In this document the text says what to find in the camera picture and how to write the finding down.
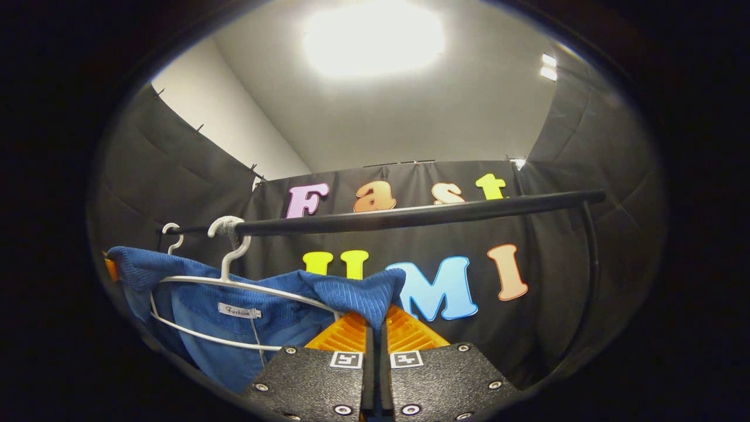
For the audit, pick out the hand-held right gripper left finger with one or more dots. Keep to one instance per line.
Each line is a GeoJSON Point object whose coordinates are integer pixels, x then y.
{"type": "Point", "coordinates": [316, 381]}

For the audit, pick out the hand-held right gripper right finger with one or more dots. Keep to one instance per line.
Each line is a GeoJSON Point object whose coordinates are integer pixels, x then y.
{"type": "Point", "coordinates": [445, 381]}

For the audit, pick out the black backdrop cloth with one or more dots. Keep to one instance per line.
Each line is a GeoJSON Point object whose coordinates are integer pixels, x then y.
{"type": "Point", "coordinates": [556, 328]}

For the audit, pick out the white plastic hanger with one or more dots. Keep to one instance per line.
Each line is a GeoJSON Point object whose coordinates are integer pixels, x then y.
{"type": "Point", "coordinates": [180, 237]}

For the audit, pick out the small ceiling light panel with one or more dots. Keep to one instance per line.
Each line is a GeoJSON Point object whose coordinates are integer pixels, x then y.
{"type": "Point", "coordinates": [549, 66]}

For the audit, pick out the black metal clothes rack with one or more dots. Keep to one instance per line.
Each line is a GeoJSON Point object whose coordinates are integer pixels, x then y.
{"type": "Point", "coordinates": [410, 217]}

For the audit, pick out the large ceiling light panel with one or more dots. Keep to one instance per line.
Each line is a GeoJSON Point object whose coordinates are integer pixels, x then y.
{"type": "Point", "coordinates": [375, 38]}

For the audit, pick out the white jacket hanger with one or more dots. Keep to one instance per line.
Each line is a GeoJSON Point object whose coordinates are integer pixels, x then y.
{"type": "Point", "coordinates": [234, 255]}

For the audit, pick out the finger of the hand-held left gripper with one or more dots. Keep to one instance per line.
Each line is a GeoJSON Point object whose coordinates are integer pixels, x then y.
{"type": "Point", "coordinates": [111, 267]}

